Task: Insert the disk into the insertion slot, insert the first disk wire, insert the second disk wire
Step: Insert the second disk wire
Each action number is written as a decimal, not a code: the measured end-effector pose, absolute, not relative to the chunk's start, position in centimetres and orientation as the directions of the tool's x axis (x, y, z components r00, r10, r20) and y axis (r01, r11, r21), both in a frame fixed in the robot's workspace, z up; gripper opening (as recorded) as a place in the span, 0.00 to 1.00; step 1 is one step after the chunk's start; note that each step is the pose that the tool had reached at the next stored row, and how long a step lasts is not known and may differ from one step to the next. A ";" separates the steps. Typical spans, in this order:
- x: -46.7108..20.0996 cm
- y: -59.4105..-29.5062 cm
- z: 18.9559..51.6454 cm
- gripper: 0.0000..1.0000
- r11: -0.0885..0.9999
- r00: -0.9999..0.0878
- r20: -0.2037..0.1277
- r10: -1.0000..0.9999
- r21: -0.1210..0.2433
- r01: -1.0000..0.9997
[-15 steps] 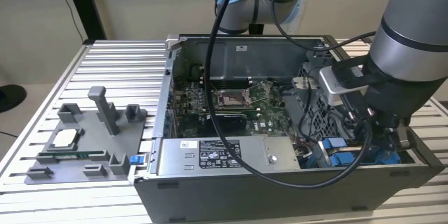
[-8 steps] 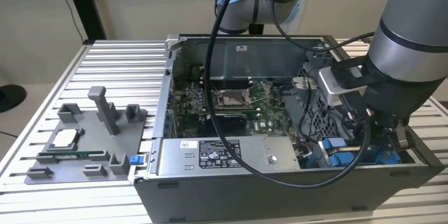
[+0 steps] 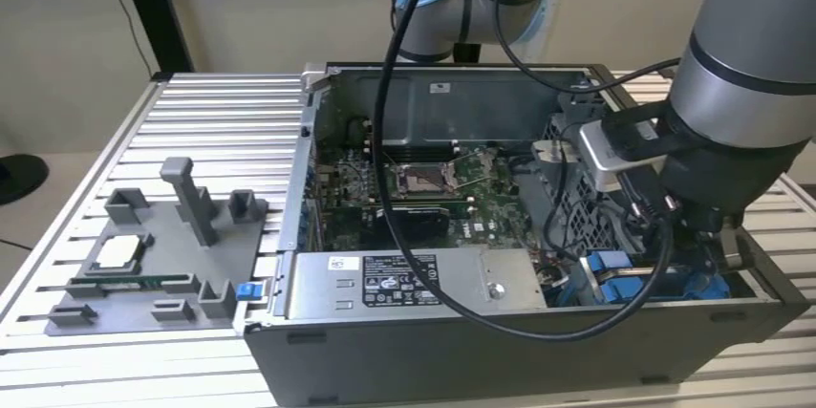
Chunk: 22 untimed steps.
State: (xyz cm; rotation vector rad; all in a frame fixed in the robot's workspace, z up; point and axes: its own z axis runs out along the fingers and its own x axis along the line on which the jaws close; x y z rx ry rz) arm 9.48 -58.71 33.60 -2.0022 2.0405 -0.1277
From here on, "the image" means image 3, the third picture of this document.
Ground hard disk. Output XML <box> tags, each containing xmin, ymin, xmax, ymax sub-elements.
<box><xmin>583</xmin><ymin>249</ymin><xmax>727</xmax><ymax>303</ymax></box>

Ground grey metal disk bay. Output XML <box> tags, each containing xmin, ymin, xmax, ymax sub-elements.
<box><xmin>527</xmin><ymin>87</ymin><xmax>645</xmax><ymax>256</ymax></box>

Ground blue plastic bay clip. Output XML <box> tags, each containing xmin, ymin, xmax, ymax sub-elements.
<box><xmin>601</xmin><ymin>279</ymin><xmax>649</xmax><ymax>304</ymax></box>

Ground green motherboard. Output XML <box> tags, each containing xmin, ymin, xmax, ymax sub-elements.
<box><xmin>314</xmin><ymin>140</ymin><xmax>534</xmax><ymax>254</ymax></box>

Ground silver power supply unit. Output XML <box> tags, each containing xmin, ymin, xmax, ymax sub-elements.
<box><xmin>285</xmin><ymin>249</ymin><xmax>549</xmax><ymax>321</ymax></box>

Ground black graphics card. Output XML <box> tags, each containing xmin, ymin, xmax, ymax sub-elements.
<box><xmin>371</xmin><ymin>205</ymin><xmax>451</xmax><ymax>240</ymax></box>

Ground CPU socket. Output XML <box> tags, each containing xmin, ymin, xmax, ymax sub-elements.
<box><xmin>393</xmin><ymin>161</ymin><xmax>459</xmax><ymax>199</ymax></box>

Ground dark grey PC case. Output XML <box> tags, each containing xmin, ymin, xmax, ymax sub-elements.
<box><xmin>245</xmin><ymin>61</ymin><xmax>810</xmax><ymax>407</ymax></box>

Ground grey plastic parts rack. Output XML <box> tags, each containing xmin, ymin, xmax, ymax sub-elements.
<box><xmin>43</xmin><ymin>157</ymin><xmax>273</xmax><ymax>337</ymax></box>

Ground green RAM stick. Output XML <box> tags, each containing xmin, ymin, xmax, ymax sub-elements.
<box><xmin>69</xmin><ymin>275</ymin><xmax>191</xmax><ymax>288</ymax></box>

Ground silver CPU chip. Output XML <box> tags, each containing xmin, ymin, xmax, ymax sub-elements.
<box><xmin>91</xmin><ymin>237</ymin><xmax>145</xmax><ymax>270</ymax></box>

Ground black round stand base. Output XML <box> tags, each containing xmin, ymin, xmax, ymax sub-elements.
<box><xmin>0</xmin><ymin>153</ymin><xmax>50</xmax><ymax>205</ymax></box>

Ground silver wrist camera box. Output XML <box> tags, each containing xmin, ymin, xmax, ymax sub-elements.
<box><xmin>575</xmin><ymin>118</ymin><xmax>663</xmax><ymax>192</ymax></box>

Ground thin black camera cable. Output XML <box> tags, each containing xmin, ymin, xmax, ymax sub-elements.
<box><xmin>493</xmin><ymin>0</ymin><xmax>683</xmax><ymax>94</ymax></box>

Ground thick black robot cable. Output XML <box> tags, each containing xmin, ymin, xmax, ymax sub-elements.
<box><xmin>371</xmin><ymin>0</ymin><xmax>677</xmax><ymax>342</ymax></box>

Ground black metal post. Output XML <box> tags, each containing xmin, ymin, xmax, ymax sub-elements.
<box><xmin>113</xmin><ymin>0</ymin><xmax>195</xmax><ymax>75</ymax></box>

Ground thin black wall cable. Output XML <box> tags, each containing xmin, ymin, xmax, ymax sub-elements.
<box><xmin>97</xmin><ymin>0</ymin><xmax>157</xmax><ymax>75</ymax></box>

